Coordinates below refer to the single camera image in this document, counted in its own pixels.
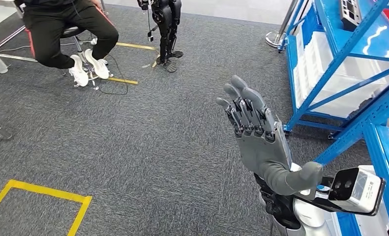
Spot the white plastic bin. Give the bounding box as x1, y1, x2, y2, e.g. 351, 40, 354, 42
300, 29, 377, 116
308, 30, 389, 112
293, 28, 351, 118

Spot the person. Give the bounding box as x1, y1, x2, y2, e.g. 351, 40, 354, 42
13, 0, 120, 88

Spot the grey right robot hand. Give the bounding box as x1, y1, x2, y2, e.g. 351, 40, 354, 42
215, 75, 324, 196

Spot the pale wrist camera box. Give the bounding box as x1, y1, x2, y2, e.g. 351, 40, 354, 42
328, 168, 387, 214

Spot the chrome stanchion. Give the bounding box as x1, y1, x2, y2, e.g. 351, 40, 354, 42
265, 0, 301, 49

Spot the yellow floor tape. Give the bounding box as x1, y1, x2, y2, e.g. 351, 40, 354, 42
0, 179, 93, 236
106, 41, 161, 86

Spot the black camera bracket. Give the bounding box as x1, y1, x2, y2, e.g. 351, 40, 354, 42
295, 177, 387, 217

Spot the grey metal part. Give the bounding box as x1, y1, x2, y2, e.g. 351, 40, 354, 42
340, 0, 362, 31

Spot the black swivel stool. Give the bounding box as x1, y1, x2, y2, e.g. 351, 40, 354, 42
60, 26, 115, 91

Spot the black floor cable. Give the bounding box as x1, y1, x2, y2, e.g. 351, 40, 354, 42
98, 54, 129, 96

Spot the black humanoid robot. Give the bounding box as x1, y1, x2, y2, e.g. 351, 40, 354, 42
137, 0, 184, 73

